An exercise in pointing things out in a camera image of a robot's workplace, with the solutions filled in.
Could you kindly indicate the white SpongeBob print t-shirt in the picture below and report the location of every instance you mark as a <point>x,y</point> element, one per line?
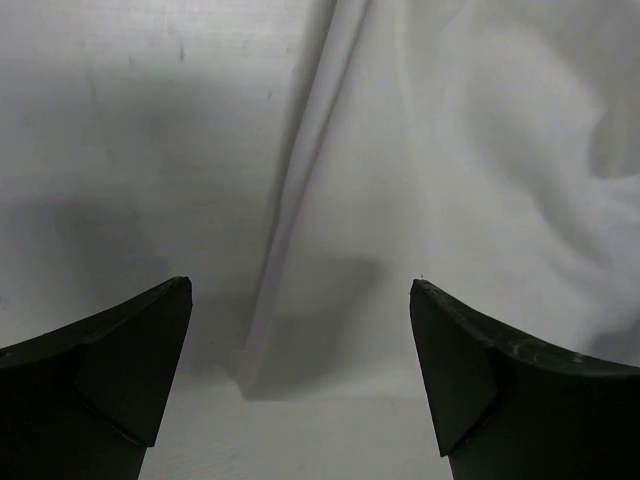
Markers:
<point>489,147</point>

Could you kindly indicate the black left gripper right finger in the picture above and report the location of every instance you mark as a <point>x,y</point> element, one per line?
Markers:
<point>506,405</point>

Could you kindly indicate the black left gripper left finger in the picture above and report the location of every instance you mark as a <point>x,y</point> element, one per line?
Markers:
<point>86,401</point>

